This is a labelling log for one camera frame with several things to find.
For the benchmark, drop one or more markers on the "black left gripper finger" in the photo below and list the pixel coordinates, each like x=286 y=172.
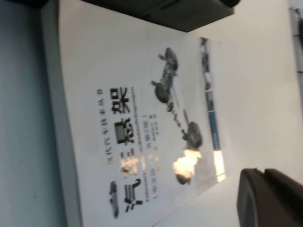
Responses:
x=272 y=201

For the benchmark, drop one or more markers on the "white car suspension book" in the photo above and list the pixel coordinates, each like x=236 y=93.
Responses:
x=113 y=59

